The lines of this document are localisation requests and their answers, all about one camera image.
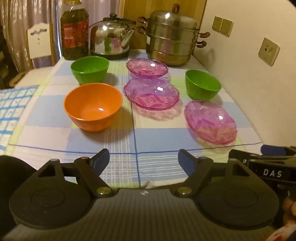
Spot pink translucent plate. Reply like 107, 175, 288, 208
184, 100, 238, 146
123, 77, 180, 110
125, 58, 169, 78

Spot stainless steel steamer pot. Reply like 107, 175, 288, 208
137, 3, 211, 67

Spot stainless steel kettle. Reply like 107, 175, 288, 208
89, 13, 137, 60

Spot dark wooden furniture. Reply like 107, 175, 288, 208
0, 25, 19, 90

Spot beige wall socket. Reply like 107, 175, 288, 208
258, 37, 281, 67

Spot person's right hand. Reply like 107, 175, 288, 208
281, 193, 296, 229

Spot cooking oil bottle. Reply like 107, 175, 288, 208
60, 0, 90, 61

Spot green plastic bowl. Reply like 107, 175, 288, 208
184, 70, 222, 100
70, 56, 110, 85

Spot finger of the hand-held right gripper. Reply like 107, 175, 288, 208
261, 145, 296, 156
228, 149, 296, 164

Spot checked tablecloth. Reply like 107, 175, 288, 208
8, 50, 263, 189

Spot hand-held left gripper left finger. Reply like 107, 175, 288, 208
35, 148, 115, 198

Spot blue white patterned cloth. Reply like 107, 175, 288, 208
0, 85, 40, 156

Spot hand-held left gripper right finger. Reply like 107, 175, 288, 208
175, 149, 257, 197

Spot white chair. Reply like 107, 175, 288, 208
25, 23, 56, 69

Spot orange plastic bowl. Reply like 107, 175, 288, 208
63, 83, 123, 132

